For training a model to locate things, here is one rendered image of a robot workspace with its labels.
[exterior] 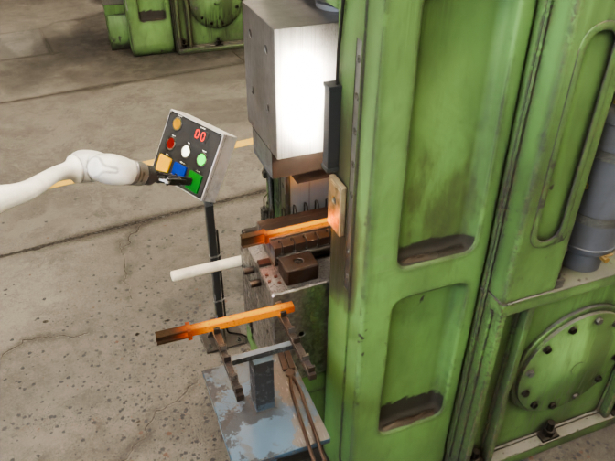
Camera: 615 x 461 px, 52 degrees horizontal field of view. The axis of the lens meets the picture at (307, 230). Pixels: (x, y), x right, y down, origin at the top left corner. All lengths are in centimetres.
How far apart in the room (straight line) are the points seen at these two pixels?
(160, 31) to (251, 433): 545
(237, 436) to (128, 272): 197
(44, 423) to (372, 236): 187
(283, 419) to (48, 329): 182
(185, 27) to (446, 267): 531
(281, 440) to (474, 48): 123
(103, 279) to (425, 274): 225
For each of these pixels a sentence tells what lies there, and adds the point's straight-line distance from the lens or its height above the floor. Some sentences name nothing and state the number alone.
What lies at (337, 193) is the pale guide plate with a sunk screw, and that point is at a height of 133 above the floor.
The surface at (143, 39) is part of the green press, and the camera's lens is 695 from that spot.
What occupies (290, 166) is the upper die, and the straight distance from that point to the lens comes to 203.
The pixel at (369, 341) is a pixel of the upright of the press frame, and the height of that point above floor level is 86.
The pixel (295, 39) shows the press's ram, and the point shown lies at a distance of 181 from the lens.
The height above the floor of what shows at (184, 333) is 97.
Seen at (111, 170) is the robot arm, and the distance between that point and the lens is 226.
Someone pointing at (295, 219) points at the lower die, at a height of 99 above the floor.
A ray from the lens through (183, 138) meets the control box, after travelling 264.
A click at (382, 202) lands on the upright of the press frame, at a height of 138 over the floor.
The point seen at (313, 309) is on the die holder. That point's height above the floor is 80.
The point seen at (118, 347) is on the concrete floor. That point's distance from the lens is 334.
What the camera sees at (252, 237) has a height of 101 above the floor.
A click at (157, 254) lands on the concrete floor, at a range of 388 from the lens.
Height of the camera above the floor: 230
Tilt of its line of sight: 35 degrees down
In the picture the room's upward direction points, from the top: 1 degrees clockwise
